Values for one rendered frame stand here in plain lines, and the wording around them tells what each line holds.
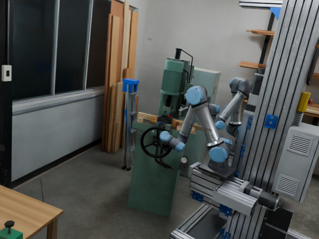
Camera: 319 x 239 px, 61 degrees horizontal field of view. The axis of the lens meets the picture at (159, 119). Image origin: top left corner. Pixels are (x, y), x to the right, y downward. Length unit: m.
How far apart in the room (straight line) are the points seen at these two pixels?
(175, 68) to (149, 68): 2.63
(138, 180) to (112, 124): 1.42
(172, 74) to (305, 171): 1.31
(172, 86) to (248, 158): 0.92
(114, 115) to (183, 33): 1.94
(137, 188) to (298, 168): 1.49
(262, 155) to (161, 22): 3.50
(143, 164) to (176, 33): 2.88
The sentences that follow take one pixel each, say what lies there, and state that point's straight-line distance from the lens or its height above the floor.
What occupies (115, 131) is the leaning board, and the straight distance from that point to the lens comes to 3.98.
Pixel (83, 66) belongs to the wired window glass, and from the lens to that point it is 3.73.
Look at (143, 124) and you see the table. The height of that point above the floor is 0.89.
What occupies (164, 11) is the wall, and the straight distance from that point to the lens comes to 5.07.
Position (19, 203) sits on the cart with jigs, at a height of 0.53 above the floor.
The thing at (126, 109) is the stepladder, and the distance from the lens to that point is 3.40.
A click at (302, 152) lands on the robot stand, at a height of 1.10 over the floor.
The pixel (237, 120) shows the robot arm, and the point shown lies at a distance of 2.53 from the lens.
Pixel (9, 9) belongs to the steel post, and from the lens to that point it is 2.58.
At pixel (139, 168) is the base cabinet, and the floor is 0.45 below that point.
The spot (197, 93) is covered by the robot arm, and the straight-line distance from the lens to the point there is 1.79.
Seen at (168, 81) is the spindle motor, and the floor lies 1.31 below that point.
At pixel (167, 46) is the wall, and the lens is 4.98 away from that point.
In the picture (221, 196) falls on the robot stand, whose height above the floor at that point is 0.71.
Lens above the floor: 1.61
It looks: 15 degrees down
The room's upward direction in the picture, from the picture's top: 9 degrees clockwise
